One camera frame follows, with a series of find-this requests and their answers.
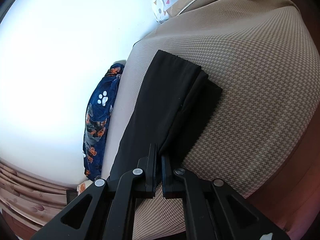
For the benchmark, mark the beige woven mattress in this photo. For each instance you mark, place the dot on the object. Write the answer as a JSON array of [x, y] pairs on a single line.
[[263, 137]]

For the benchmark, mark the pink patterned curtain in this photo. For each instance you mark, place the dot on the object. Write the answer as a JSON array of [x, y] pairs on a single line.
[[31, 199]]

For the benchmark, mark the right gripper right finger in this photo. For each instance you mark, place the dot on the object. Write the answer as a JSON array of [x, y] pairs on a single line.
[[213, 209]]

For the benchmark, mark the floral orange white pillow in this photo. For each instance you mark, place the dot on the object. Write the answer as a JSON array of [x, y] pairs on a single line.
[[84, 185]]

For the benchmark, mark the blue dachshund print blanket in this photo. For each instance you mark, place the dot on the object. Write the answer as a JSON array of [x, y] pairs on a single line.
[[97, 120]]

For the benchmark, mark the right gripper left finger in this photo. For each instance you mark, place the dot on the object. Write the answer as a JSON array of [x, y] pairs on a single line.
[[106, 209]]

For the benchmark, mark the black pants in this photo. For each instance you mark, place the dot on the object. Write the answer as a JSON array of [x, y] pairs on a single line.
[[174, 105]]

